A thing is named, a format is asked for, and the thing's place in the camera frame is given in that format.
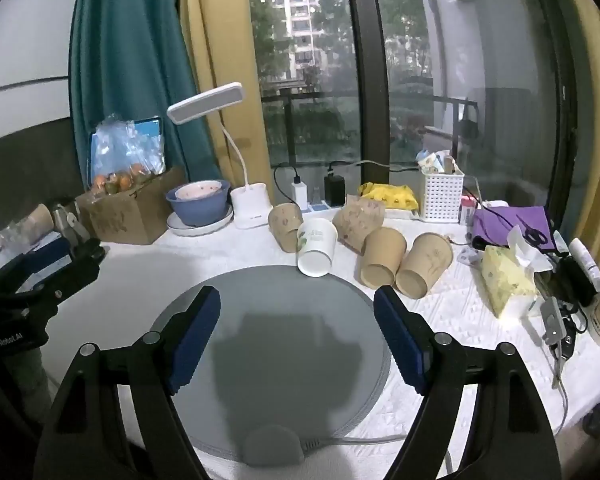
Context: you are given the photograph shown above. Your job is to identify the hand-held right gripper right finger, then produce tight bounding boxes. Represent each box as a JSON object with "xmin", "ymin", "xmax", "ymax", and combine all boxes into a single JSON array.
[{"xmin": 373, "ymin": 286, "xmax": 563, "ymax": 480}]

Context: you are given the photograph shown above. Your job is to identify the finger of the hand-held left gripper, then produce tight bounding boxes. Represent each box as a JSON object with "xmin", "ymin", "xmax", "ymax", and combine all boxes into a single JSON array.
[
  {"xmin": 10, "ymin": 237, "xmax": 75, "ymax": 288},
  {"xmin": 35, "ymin": 238, "xmax": 104, "ymax": 311}
]

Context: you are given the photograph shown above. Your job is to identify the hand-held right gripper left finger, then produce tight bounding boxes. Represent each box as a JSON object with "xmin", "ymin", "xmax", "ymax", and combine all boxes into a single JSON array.
[{"xmin": 32, "ymin": 285, "xmax": 222, "ymax": 480}]

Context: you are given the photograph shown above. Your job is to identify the plastic-wrapped cup stack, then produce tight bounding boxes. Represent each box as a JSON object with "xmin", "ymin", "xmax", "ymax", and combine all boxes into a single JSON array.
[{"xmin": 0, "ymin": 203, "xmax": 57, "ymax": 252}]

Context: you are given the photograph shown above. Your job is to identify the wide brown paper cup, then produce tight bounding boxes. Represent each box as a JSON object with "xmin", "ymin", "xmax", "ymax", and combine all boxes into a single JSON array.
[{"xmin": 331, "ymin": 195, "xmax": 386, "ymax": 255}]

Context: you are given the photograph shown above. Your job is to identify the white paper cup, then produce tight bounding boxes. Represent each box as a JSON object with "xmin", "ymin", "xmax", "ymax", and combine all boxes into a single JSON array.
[{"xmin": 296, "ymin": 217, "xmax": 339, "ymax": 278}]

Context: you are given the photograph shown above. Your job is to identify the small brown paper cup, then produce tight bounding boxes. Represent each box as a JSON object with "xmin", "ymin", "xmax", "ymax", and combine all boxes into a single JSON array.
[{"xmin": 268, "ymin": 202, "xmax": 305, "ymax": 254}]

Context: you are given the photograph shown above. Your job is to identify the white quilted tablecloth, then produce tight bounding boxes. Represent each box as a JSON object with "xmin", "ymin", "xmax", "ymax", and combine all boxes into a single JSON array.
[{"xmin": 42, "ymin": 200, "xmax": 600, "ymax": 480}]

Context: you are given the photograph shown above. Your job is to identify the cardboard box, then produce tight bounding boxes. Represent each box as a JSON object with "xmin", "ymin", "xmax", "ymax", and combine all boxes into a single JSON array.
[{"xmin": 76, "ymin": 166, "xmax": 187, "ymax": 246}]

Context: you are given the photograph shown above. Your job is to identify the pile of oranges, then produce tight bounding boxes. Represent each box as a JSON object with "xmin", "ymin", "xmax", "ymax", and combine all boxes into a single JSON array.
[{"xmin": 91, "ymin": 170, "xmax": 152, "ymax": 195}]

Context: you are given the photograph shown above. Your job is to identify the grey round mat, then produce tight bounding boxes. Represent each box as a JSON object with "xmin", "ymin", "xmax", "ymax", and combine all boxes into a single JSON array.
[{"xmin": 147, "ymin": 265, "xmax": 392, "ymax": 467}]

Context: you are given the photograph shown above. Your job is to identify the white plate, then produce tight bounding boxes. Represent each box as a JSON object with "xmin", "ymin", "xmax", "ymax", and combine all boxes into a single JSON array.
[{"xmin": 166, "ymin": 207, "xmax": 235, "ymax": 237}]

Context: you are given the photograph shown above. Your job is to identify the yellow tissue pack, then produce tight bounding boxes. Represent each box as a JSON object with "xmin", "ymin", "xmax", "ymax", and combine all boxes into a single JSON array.
[{"xmin": 481, "ymin": 225, "xmax": 554, "ymax": 320}]

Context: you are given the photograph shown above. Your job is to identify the clear plastic bag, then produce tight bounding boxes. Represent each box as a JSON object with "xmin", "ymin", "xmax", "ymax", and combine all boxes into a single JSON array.
[{"xmin": 91, "ymin": 112, "xmax": 167, "ymax": 182}]

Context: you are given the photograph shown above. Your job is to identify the blue bowl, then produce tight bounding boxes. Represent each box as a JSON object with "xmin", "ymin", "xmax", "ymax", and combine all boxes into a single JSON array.
[{"xmin": 165, "ymin": 179, "xmax": 232, "ymax": 227}]

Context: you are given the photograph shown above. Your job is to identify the pink bowl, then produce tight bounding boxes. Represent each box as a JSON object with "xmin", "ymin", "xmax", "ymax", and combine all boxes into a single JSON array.
[{"xmin": 175, "ymin": 182, "xmax": 224, "ymax": 204}]

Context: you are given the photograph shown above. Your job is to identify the small red white box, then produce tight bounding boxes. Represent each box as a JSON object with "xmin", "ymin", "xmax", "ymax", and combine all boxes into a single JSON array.
[{"xmin": 458, "ymin": 197, "xmax": 479, "ymax": 226}]

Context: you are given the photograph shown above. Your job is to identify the yellow snack packet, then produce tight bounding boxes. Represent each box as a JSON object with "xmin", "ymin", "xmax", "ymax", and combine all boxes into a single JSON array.
[{"xmin": 357, "ymin": 182, "xmax": 420, "ymax": 213}]

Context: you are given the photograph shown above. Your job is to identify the white desk lamp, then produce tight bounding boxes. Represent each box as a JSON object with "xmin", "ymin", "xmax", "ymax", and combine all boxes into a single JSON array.
[{"xmin": 166, "ymin": 81, "xmax": 274, "ymax": 231}]

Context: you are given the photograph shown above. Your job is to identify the white plastic basket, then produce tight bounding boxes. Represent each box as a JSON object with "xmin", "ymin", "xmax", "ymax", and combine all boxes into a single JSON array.
[{"xmin": 420, "ymin": 165, "xmax": 466, "ymax": 224}]

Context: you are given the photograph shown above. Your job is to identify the tablet with blue screen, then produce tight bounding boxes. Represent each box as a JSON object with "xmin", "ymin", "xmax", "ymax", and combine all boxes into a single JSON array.
[{"xmin": 88, "ymin": 116, "xmax": 167, "ymax": 184}]

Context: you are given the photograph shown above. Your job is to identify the purple cloth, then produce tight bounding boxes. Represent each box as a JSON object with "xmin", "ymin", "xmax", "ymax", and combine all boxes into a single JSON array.
[{"xmin": 471, "ymin": 205, "xmax": 557, "ymax": 254}]

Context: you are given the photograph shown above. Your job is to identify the black charger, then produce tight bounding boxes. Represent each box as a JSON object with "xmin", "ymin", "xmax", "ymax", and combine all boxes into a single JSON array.
[{"xmin": 324, "ymin": 162, "xmax": 347, "ymax": 207}]

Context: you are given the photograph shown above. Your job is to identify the bunch of keys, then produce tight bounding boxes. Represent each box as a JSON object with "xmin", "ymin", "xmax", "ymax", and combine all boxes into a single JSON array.
[{"xmin": 539, "ymin": 296, "xmax": 589, "ymax": 392}]

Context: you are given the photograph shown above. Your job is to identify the small packets in basket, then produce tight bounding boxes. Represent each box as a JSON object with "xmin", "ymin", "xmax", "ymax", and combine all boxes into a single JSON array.
[{"xmin": 415, "ymin": 149, "xmax": 459, "ymax": 176}]

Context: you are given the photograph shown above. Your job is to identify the black pouch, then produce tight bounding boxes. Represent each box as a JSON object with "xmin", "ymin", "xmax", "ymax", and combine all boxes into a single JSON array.
[{"xmin": 534, "ymin": 255, "xmax": 597, "ymax": 312}]

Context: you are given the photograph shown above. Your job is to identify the white tube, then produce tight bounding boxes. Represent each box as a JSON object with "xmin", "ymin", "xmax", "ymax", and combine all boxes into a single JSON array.
[{"xmin": 568, "ymin": 238, "xmax": 600, "ymax": 294}]

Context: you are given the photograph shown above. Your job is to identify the teal curtain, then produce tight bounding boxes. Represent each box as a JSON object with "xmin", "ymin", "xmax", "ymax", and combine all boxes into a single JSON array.
[{"xmin": 69, "ymin": 0, "xmax": 222, "ymax": 197}]

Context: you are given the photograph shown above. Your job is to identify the yellow curtain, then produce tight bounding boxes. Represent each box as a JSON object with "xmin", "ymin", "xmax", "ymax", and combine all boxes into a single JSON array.
[
  {"xmin": 545, "ymin": 0, "xmax": 600, "ymax": 277},
  {"xmin": 179, "ymin": 0, "xmax": 272, "ymax": 197}
]

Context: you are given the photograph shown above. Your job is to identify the black charger cable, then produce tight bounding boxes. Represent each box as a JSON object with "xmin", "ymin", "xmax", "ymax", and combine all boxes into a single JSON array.
[{"xmin": 273, "ymin": 163, "xmax": 302, "ymax": 202}]

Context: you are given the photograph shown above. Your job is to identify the dark window frame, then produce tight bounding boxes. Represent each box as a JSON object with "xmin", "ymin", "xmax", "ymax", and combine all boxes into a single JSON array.
[{"xmin": 341, "ymin": 0, "xmax": 392, "ymax": 197}]

